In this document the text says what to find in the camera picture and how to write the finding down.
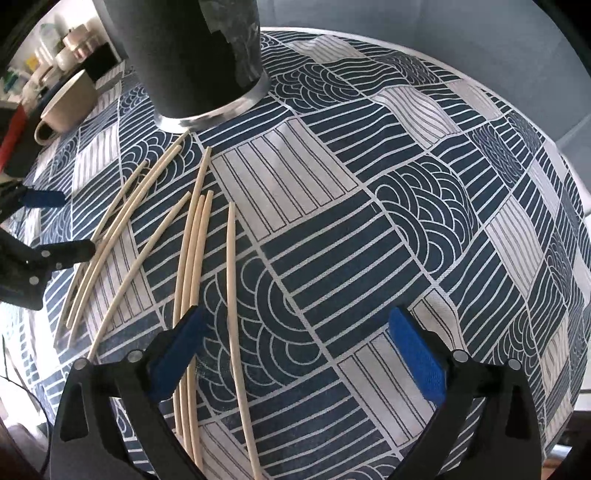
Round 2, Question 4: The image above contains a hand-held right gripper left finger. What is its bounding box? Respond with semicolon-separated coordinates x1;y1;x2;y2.
48;305;211;480

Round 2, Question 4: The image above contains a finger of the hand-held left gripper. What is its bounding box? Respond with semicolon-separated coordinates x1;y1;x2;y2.
0;182;68;223
0;231;97;311

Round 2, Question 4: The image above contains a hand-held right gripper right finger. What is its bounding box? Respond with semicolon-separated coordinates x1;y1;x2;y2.
388;307;543;480

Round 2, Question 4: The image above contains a bundle of wooden chopsticks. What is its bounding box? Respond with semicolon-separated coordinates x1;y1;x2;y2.
53;131;264;480

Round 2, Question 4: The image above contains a black cylindrical utensil holder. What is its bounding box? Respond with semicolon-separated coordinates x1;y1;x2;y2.
92;0;269;134

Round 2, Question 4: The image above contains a red container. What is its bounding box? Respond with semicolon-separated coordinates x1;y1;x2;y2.
0;105;27;169

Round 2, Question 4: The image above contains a beige ceramic mug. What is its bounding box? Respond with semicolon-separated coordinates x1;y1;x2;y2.
34;69;100;146

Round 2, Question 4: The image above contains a blue white patterned tablecloth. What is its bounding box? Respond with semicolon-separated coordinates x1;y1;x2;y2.
0;28;587;480

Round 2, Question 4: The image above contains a black side table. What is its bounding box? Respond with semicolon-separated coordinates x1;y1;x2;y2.
84;43;119;85

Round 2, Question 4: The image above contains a clutter of bottles and jars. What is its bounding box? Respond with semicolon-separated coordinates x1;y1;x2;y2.
0;21;100;95

